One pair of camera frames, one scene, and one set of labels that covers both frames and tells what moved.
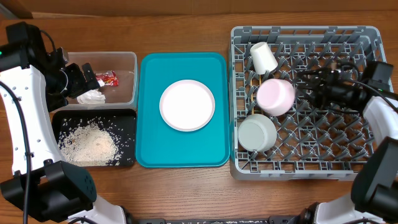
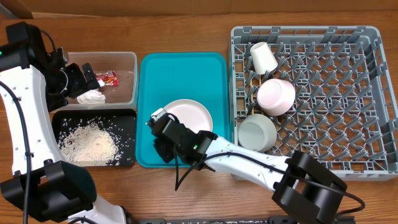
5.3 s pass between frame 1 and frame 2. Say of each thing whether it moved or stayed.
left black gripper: stayed
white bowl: stayed
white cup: stayed
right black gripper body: moved
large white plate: moved
